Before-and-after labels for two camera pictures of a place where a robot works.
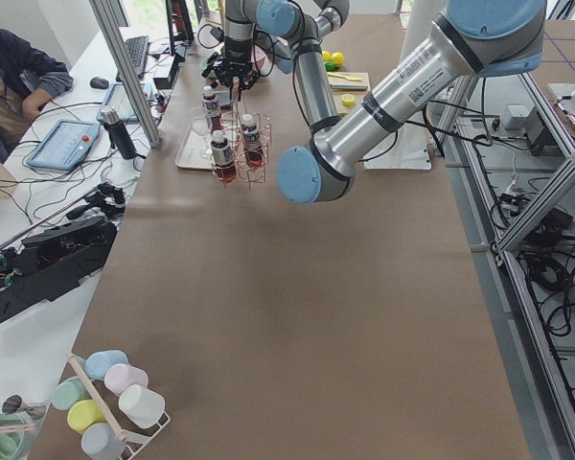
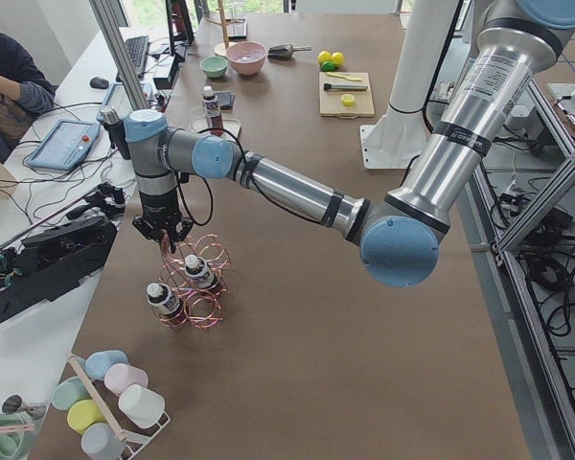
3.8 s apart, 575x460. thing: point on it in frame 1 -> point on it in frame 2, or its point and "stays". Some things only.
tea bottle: (252, 142) -> (198, 272)
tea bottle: (213, 109) stays
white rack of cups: (110, 402) stays
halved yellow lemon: (348, 100) stays
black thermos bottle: (118, 133) stays
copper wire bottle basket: (243, 146) -> (193, 281)
